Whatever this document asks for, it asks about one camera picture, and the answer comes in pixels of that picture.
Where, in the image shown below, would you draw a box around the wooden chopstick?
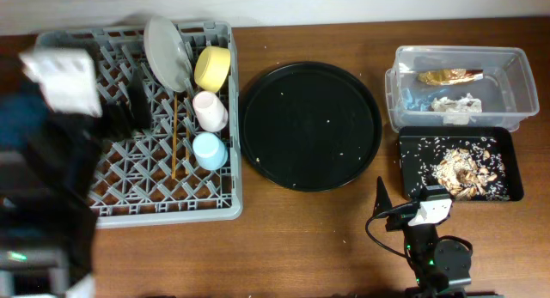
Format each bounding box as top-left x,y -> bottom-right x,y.
184,109 -> 191,175
171,93 -> 178,179

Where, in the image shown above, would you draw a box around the light grey plate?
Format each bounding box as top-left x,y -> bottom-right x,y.
144,16 -> 191,93

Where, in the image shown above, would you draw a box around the pink plastic cup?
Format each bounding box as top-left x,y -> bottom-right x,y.
192,91 -> 229,132

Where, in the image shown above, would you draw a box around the blue plastic cup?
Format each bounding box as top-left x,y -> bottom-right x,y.
192,132 -> 229,171

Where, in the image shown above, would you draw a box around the yellow plastic bowl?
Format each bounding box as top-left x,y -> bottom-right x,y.
194,46 -> 231,93

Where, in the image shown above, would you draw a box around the white tissue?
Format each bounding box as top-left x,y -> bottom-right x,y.
431,94 -> 482,125

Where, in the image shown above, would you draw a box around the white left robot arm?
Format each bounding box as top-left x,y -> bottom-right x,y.
1,70 -> 152,297

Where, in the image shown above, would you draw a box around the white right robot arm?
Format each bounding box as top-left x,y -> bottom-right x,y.
365,178 -> 497,298

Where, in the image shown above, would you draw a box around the grey plastic dishwasher rack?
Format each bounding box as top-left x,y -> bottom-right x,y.
35,21 -> 242,228

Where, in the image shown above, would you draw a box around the black rectangular waste tray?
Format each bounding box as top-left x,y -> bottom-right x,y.
398,126 -> 524,201

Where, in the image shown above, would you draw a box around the clear plastic waste bin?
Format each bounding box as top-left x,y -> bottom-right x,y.
385,46 -> 540,131

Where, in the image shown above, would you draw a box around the food scraps with rice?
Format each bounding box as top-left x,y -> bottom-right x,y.
400,136 -> 510,201

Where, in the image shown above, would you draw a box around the round black serving tray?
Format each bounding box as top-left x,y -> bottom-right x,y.
239,62 -> 382,192

